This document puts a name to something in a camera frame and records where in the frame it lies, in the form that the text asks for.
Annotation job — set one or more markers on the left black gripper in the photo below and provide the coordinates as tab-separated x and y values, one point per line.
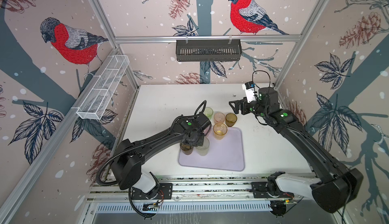
200	143

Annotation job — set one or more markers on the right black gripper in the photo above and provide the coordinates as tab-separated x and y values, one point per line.
244	104

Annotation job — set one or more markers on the dark amber textured glass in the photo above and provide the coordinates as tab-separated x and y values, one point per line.
230	119

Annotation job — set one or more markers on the olive amber textured glass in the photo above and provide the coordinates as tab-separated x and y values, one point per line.
186	149

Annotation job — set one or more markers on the tall pale green glass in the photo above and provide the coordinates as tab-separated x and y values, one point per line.
203	150

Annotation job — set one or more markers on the yellow faceted glass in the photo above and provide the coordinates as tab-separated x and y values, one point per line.
220	130

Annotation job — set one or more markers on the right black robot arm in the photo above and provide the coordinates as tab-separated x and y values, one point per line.
334	185

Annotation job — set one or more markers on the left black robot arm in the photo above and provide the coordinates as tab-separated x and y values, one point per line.
125	166

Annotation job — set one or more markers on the lavender plastic tray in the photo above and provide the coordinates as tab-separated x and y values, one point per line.
224	154

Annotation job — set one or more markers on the pale pink textured glass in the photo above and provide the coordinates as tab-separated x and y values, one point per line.
219	117

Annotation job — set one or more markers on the small bright green glass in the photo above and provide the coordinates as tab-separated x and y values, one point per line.
208	112

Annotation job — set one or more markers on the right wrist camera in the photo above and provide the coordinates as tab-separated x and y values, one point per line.
249	88

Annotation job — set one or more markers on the aluminium front rail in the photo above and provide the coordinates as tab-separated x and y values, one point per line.
220	187

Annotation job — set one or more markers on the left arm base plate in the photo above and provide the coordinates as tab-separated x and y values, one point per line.
162	191

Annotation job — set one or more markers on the black hanging wire basket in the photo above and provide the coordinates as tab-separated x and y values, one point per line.
225	50

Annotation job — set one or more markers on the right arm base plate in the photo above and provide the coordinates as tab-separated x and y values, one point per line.
261	190

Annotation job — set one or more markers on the white mesh wall shelf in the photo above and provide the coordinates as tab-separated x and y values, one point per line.
98	98

